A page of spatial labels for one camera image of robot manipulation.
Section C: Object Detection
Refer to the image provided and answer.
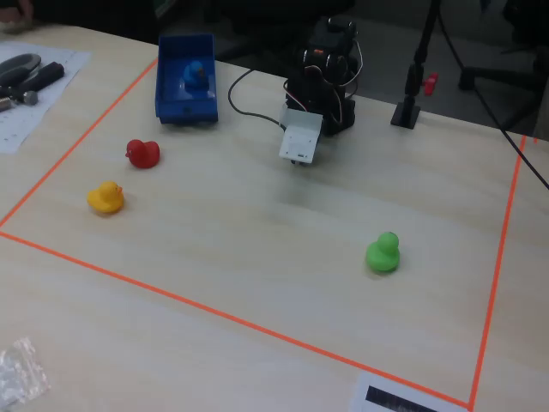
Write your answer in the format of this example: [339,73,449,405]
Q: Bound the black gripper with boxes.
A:
[282,76,328,169]

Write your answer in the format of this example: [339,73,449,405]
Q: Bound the blue rubber duck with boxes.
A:
[181,60,212,92]

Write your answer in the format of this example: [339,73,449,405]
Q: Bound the green rubber duck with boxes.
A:
[365,231,401,275]

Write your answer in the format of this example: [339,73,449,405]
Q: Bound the blue plastic box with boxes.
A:
[154,33,220,127]

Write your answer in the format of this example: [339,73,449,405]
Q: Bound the red rubber duck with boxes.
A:
[124,138,161,170]

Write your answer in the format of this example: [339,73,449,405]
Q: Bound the yellow rubber duck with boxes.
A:
[87,180,126,215]

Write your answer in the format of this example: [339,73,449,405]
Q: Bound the person's hand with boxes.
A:
[0,6,34,34]

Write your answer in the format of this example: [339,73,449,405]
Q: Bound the red clamp knob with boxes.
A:
[421,71,440,97]

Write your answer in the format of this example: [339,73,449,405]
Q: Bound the orange tape strip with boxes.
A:
[0,230,472,409]
[0,58,159,228]
[468,135,528,409]

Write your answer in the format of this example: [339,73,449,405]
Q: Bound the black office chair base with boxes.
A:
[457,25,549,130]

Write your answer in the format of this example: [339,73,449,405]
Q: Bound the paper with black print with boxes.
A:
[347,372,469,412]

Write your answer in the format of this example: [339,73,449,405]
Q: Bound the white paper sheet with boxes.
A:
[0,40,93,155]

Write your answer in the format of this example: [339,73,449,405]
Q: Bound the clear plastic bag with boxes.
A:
[0,336,52,409]

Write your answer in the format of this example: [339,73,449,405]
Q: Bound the white camera box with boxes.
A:
[278,106,324,166]

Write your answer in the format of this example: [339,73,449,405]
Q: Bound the black camera cable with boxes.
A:
[227,67,285,129]

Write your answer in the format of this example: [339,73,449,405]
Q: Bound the black camera stand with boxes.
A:
[390,0,443,130]

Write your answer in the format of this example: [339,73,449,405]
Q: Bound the thick black cable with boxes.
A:
[436,0,549,191]

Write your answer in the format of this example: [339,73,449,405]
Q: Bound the black handled tool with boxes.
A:
[6,61,66,99]

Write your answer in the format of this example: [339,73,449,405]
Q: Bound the grey handled pliers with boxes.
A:
[0,53,43,88]

